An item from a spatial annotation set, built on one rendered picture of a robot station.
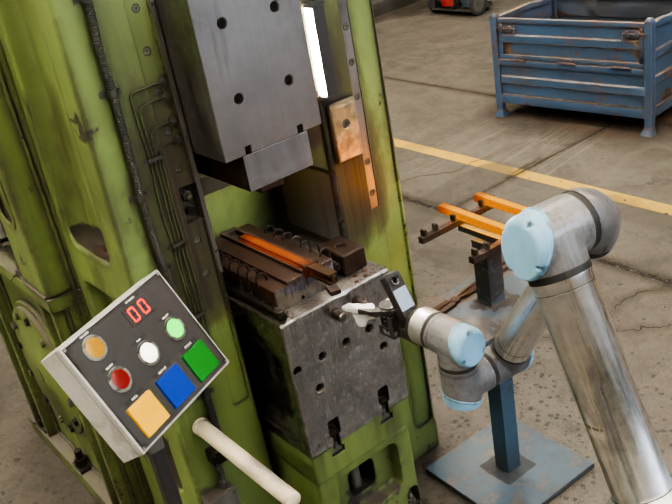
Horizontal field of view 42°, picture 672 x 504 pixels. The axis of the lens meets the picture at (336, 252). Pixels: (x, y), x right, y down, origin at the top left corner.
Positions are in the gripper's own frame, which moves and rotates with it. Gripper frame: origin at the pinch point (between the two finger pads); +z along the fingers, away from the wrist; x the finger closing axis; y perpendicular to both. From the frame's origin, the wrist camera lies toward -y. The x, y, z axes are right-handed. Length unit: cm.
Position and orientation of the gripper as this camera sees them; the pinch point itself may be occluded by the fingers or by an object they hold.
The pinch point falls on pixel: (363, 291)
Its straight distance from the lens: 217.1
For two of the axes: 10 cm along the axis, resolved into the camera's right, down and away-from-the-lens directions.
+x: 7.7, -4.0, 5.0
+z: -6.2, -2.6, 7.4
